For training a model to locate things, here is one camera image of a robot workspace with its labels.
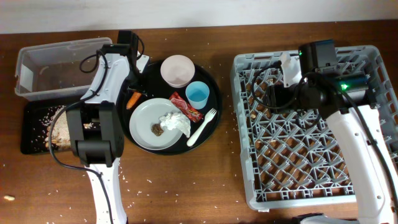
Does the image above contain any white plate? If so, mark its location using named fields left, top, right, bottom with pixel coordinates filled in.
left=129, top=98, right=183, bottom=151

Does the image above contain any grey dishwasher rack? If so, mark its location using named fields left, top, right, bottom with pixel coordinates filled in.
left=229, top=45, right=398, bottom=212

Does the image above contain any orange carrot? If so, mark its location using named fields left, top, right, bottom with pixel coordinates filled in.
left=126, top=92, right=142, bottom=110

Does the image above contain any peanut on table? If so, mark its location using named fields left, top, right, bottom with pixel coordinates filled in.
left=4, top=195, right=15, bottom=201

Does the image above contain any light blue cup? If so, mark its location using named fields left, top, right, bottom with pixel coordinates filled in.
left=185, top=81, right=210, bottom=110

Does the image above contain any white tissue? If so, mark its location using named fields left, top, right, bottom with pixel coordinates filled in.
left=159, top=112, right=191, bottom=138

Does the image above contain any white plastic fork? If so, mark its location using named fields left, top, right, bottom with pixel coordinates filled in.
left=187, top=108, right=217, bottom=147

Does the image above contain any black rectangular tray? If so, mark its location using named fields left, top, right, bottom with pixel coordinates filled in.
left=20, top=96, right=80, bottom=155

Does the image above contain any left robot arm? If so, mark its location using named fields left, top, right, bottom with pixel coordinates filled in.
left=65, top=30, right=149, bottom=223

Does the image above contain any brown food scrap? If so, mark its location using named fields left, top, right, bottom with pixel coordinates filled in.
left=151, top=123, right=164, bottom=136

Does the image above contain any pink bowl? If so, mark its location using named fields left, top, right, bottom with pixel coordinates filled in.
left=160, top=55, right=195, bottom=88

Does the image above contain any rice and nutshell pile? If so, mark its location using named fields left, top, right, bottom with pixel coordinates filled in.
left=40, top=105, right=94, bottom=150

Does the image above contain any round black tray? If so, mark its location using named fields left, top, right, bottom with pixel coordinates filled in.
left=116, top=58, right=223, bottom=156

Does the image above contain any red snack wrapper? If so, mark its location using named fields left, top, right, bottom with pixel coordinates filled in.
left=169, top=91, right=203, bottom=123

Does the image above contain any clear plastic bin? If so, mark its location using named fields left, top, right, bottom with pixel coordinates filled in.
left=14, top=37, right=112, bottom=101

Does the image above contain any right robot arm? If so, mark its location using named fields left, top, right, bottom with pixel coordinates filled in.
left=263, top=40, right=397, bottom=223

